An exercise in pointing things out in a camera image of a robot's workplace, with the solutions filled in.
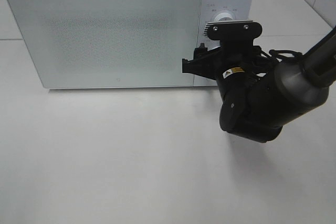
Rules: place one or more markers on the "white microwave door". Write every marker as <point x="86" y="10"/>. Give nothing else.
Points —
<point x="108" y="43"/>

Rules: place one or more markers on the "upper white power knob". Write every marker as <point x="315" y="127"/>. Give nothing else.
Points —
<point x="225" y="15"/>

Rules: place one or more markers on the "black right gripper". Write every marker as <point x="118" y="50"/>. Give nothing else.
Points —
<point x="234" y="56"/>

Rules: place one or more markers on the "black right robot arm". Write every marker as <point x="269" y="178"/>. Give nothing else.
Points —
<point x="262" y="91"/>

